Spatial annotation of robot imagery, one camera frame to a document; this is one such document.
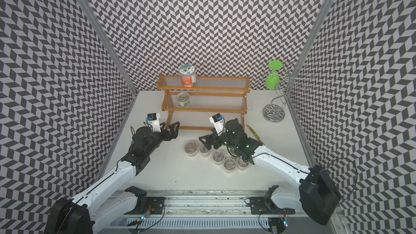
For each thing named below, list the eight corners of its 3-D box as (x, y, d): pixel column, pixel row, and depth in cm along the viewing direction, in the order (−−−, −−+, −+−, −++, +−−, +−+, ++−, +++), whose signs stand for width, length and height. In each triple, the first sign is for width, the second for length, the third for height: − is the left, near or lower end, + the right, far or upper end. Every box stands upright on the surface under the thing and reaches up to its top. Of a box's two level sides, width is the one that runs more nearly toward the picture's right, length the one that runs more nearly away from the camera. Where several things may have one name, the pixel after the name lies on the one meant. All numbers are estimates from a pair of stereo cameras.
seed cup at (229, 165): (224, 173, 84) (224, 169, 79) (223, 161, 88) (224, 157, 83) (235, 173, 84) (236, 169, 79) (234, 161, 88) (235, 157, 83)
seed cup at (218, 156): (211, 164, 89) (211, 159, 83) (214, 154, 92) (214, 148, 87) (221, 167, 87) (221, 162, 82) (224, 157, 91) (225, 151, 86)
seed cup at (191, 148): (185, 158, 90) (183, 153, 85) (186, 146, 94) (185, 141, 89) (197, 158, 90) (196, 153, 85) (198, 146, 94) (197, 141, 89)
